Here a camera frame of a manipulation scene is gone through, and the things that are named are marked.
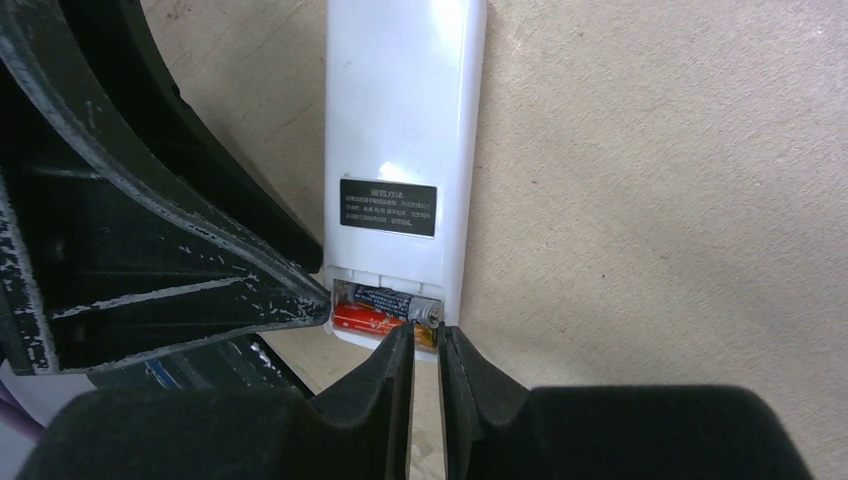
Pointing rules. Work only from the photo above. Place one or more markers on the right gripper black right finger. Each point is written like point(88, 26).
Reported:
point(495, 428)

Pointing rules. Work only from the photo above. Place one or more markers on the red orange AAA battery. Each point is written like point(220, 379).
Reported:
point(365, 320)

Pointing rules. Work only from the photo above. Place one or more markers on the white remote control red face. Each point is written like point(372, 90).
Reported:
point(403, 84)

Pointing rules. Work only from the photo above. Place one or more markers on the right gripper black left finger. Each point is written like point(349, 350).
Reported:
point(358, 428)

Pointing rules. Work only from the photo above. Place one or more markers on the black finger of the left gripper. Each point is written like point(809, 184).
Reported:
point(107, 258)
point(117, 43)

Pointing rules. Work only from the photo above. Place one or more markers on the black AAA battery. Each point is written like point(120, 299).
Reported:
point(406, 307)

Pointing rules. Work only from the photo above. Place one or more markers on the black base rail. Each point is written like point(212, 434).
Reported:
point(239, 362)

